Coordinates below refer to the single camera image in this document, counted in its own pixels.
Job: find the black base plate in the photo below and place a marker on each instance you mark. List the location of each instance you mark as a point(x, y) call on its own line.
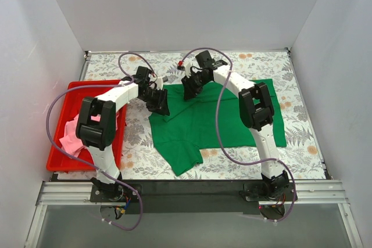
point(194, 205)

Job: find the green t shirt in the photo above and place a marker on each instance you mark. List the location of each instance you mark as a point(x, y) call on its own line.
point(208, 121)

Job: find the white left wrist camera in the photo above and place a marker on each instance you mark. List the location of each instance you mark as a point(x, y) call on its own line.
point(160, 81)

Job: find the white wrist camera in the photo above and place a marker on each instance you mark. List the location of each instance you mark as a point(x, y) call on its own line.
point(186, 67)
point(160, 81)

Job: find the floral patterned table mat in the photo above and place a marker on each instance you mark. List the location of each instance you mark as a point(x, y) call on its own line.
point(140, 160)

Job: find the aluminium frame rail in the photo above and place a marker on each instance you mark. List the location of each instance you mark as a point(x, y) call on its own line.
point(81, 193)

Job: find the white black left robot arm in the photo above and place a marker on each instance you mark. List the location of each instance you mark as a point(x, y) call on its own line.
point(96, 125)

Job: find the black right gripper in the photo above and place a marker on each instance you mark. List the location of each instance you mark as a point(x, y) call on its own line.
point(191, 84)

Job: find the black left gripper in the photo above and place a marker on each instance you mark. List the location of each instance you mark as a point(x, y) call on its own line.
point(157, 99)

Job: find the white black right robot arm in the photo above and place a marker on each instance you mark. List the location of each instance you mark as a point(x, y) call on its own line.
point(256, 112)

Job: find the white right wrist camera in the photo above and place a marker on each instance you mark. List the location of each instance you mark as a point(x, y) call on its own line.
point(186, 67)

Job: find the pink t shirt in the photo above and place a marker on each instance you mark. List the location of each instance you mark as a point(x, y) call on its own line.
point(69, 141)

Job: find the red plastic bin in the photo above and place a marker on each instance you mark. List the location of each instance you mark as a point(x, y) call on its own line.
point(57, 161)

